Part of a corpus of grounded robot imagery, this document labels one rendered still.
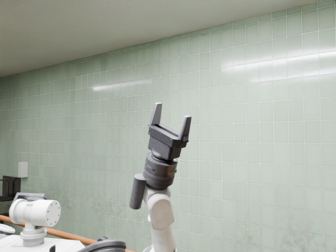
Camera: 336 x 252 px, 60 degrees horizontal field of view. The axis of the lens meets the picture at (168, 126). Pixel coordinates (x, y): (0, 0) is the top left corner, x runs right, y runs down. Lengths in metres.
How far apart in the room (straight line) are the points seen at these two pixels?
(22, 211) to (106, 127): 2.32
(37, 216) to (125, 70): 2.33
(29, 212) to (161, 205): 0.34
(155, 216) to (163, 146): 0.20
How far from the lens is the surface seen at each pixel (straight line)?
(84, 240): 1.52
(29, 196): 0.89
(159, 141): 0.76
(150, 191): 0.81
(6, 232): 1.25
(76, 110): 3.49
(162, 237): 0.92
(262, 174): 2.25
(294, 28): 2.32
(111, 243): 0.75
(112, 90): 3.09
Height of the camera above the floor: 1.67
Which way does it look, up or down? 3 degrees up
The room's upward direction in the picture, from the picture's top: straight up
